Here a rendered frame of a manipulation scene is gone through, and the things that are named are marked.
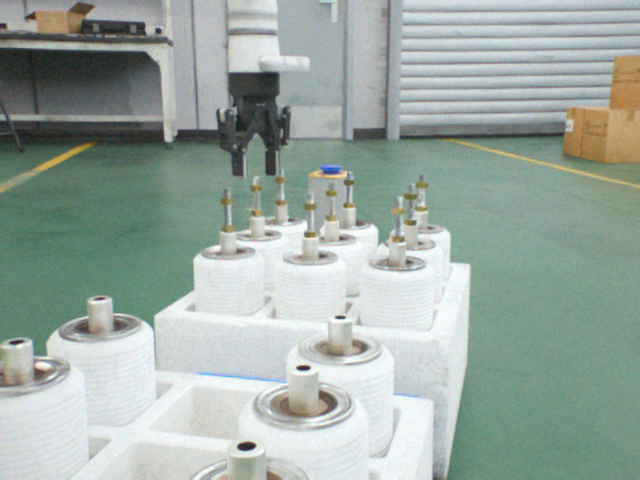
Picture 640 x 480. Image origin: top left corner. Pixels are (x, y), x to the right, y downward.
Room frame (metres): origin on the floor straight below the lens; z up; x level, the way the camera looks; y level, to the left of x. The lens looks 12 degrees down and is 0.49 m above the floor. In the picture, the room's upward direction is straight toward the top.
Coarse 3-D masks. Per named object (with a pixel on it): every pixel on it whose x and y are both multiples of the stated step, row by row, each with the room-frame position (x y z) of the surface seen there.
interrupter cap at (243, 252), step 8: (208, 248) 1.00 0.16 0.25; (216, 248) 1.00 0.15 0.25; (240, 248) 1.00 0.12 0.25; (248, 248) 1.00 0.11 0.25; (208, 256) 0.95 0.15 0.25; (216, 256) 0.95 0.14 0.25; (224, 256) 0.95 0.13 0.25; (232, 256) 0.95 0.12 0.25; (240, 256) 0.95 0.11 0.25; (248, 256) 0.96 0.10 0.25
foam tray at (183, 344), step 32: (448, 288) 1.05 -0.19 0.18; (160, 320) 0.93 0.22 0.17; (192, 320) 0.91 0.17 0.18; (224, 320) 0.91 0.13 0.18; (256, 320) 0.90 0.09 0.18; (288, 320) 0.91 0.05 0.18; (448, 320) 0.91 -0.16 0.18; (160, 352) 0.93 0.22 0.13; (192, 352) 0.91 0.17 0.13; (224, 352) 0.90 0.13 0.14; (256, 352) 0.89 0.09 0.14; (288, 352) 0.88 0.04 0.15; (416, 352) 0.84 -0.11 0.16; (448, 352) 0.83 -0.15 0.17; (416, 384) 0.84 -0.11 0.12; (448, 384) 0.83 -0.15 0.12; (448, 416) 0.84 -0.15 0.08; (448, 448) 0.85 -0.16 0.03
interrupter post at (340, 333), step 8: (328, 320) 0.61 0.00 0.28; (336, 320) 0.61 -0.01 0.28; (344, 320) 0.61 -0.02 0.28; (352, 320) 0.61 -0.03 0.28; (328, 328) 0.61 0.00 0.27; (336, 328) 0.60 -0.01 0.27; (344, 328) 0.60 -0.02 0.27; (352, 328) 0.61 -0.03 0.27; (328, 336) 0.61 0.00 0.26; (336, 336) 0.60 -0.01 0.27; (344, 336) 0.60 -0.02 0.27; (352, 336) 0.61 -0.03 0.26; (328, 344) 0.61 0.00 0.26; (336, 344) 0.60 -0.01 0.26; (344, 344) 0.60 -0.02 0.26; (352, 344) 0.61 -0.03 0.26; (336, 352) 0.60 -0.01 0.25; (344, 352) 0.60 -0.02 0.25
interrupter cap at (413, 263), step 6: (372, 258) 0.94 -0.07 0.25; (378, 258) 0.94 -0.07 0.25; (384, 258) 0.94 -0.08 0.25; (408, 258) 0.94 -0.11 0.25; (414, 258) 0.94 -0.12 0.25; (420, 258) 0.94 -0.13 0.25; (372, 264) 0.91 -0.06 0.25; (378, 264) 0.91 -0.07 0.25; (384, 264) 0.92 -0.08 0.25; (408, 264) 0.92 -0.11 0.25; (414, 264) 0.91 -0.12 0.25; (420, 264) 0.91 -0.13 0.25; (384, 270) 0.89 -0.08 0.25; (390, 270) 0.89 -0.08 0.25; (396, 270) 0.88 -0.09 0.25; (402, 270) 0.88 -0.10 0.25; (408, 270) 0.89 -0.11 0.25; (414, 270) 0.89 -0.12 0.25
